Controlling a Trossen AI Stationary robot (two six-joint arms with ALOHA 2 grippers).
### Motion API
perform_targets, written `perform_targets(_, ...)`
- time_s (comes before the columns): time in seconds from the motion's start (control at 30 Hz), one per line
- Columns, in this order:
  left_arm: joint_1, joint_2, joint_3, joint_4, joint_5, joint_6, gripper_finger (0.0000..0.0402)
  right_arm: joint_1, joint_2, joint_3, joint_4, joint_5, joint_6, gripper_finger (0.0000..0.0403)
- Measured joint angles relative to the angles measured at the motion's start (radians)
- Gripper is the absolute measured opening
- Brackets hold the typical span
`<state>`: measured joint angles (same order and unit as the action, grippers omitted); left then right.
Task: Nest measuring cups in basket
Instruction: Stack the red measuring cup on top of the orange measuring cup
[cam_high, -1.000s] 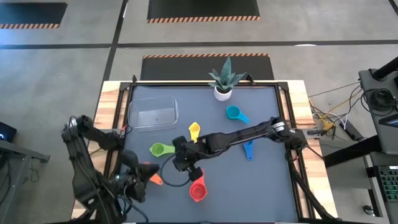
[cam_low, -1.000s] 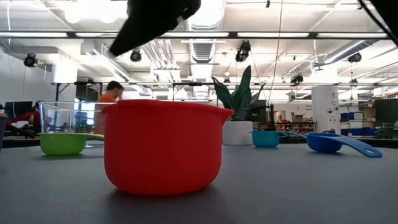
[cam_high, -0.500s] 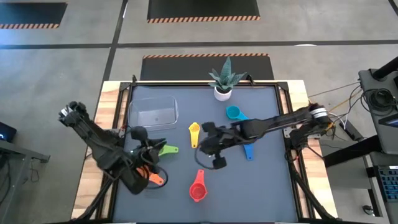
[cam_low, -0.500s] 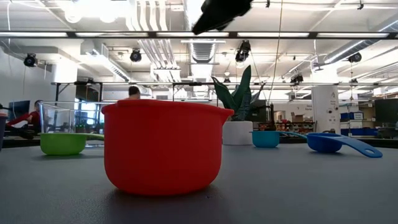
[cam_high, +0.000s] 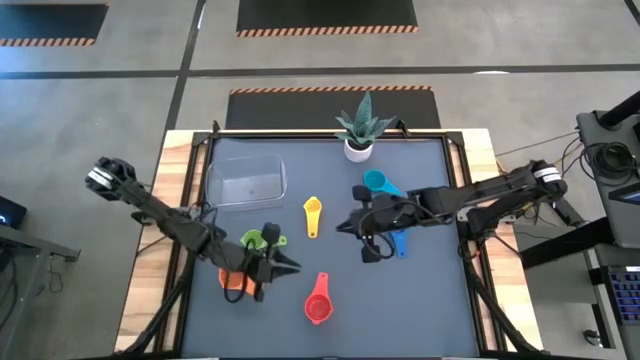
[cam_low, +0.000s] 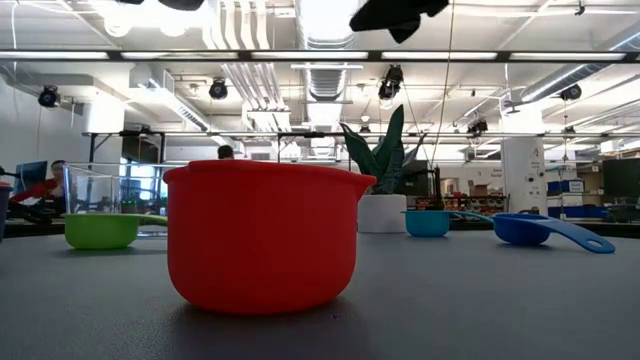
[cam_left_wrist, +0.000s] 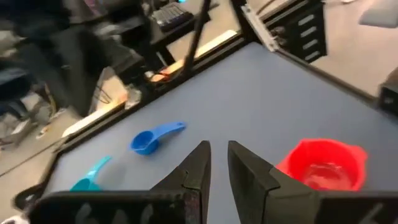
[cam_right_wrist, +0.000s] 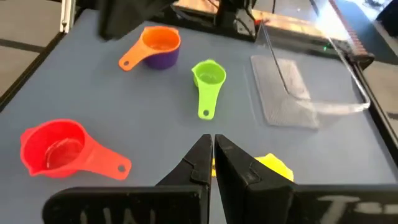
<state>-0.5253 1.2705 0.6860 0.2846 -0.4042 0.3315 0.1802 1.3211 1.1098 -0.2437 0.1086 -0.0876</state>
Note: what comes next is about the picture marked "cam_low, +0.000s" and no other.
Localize clear plastic container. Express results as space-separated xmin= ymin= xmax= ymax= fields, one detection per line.
xmin=62 ymin=161 xmax=171 ymax=237

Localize blue storage bins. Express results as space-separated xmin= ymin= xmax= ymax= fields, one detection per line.
xmin=547 ymin=178 xmax=609 ymax=220

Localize black monitor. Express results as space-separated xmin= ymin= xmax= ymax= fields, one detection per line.
xmin=602 ymin=158 xmax=640 ymax=199

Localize black overhead frame bar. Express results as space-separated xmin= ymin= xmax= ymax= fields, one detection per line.
xmin=0 ymin=48 xmax=640 ymax=64

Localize white plant pot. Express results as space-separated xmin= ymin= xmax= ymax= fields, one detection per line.
xmin=357 ymin=193 xmax=409 ymax=235

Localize grey table mat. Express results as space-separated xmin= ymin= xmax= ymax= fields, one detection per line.
xmin=0 ymin=229 xmax=640 ymax=360

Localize green succulent plant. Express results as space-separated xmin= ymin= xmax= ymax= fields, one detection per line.
xmin=339 ymin=103 xmax=429 ymax=196

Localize teal measuring cup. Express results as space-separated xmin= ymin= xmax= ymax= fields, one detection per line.
xmin=401 ymin=209 xmax=496 ymax=239

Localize red measuring cup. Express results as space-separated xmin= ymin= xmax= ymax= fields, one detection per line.
xmin=163 ymin=159 xmax=377 ymax=315

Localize green measuring cup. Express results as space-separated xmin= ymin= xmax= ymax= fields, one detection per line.
xmin=63 ymin=213 xmax=169 ymax=251

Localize black ceiling spotlight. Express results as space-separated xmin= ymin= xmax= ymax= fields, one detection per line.
xmin=38 ymin=84 xmax=61 ymax=109
xmin=559 ymin=83 xmax=584 ymax=102
xmin=208 ymin=78 xmax=230 ymax=101
xmin=377 ymin=64 xmax=405 ymax=101

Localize blue measuring cup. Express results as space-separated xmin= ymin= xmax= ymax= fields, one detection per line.
xmin=492 ymin=213 xmax=617 ymax=255

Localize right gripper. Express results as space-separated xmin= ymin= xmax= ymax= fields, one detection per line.
xmin=348 ymin=0 xmax=450 ymax=45

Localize white round column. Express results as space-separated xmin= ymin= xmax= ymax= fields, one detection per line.
xmin=501 ymin=107 xmax=548 ymax=216

